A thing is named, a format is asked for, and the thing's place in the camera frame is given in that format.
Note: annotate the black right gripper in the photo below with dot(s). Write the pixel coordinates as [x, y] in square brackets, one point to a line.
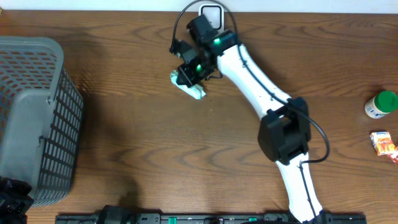
[189, 76]

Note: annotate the teal wet wipes pack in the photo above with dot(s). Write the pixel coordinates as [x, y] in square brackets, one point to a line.
[196, 91]

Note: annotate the green lid jar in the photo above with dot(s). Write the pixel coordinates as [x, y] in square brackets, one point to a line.
[380, 105]

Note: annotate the orange snack packet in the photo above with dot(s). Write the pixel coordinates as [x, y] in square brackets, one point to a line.
[382, 143]

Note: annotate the red orange snack bar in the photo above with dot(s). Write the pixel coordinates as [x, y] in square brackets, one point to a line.
[394, 156]

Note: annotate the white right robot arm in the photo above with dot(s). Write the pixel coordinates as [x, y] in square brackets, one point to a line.
[284, 132]

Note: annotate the white barcode scanner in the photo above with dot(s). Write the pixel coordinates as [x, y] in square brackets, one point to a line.
[215, 15]

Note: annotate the grey plastic mesh basket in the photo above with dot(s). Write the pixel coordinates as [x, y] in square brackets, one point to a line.
[41, 116]

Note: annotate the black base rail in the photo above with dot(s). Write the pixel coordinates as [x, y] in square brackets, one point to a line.
[119, 215]

